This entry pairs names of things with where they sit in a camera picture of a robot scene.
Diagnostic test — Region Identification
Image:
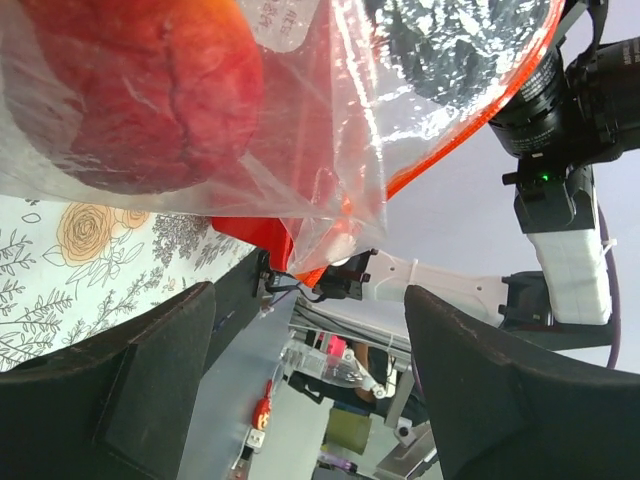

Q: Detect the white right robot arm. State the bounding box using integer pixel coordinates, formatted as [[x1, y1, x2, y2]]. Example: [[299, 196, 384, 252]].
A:
[[314, 1, 639, 350]]

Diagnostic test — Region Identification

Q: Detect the red plastic tray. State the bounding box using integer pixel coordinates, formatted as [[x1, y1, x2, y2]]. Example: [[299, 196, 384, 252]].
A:
[[211, 217, 294, 272]]

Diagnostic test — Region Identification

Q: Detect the wrinkled red fruit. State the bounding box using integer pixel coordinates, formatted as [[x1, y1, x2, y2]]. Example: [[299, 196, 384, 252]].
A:
[[1, 1, 263, 195]]

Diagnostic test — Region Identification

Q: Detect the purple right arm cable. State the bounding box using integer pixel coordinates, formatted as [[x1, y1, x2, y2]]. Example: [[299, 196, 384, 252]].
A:
[[597, 209, 625, 371]]

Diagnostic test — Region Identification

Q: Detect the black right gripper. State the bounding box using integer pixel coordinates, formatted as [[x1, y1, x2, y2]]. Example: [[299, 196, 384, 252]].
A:
[[489, 1, 639, 165]]

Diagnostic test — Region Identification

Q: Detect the clear zip bag orange zipper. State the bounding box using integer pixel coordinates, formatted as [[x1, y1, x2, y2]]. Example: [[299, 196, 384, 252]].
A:
[[1, 1, 563, 284]]

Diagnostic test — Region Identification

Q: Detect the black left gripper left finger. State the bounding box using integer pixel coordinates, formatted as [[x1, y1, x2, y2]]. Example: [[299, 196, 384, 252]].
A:
[[1, 283, 216, 479]]

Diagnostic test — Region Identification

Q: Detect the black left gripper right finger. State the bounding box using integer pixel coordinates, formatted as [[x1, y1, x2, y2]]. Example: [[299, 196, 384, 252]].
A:
[[404, 285, 639, 479]]

